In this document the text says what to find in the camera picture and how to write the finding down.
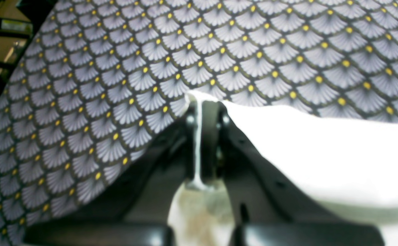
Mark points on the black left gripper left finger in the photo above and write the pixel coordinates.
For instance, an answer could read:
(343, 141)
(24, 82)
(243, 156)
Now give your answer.
(190, 126)

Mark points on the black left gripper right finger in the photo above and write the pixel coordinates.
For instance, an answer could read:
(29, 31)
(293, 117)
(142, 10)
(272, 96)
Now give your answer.
(212, 156)

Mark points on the white printed T-shirt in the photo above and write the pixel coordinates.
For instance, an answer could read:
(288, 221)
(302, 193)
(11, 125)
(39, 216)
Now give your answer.
(348, 165)

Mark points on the grey fan-pattern tablecloth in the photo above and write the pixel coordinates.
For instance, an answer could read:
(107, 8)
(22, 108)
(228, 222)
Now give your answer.
(101, 78)

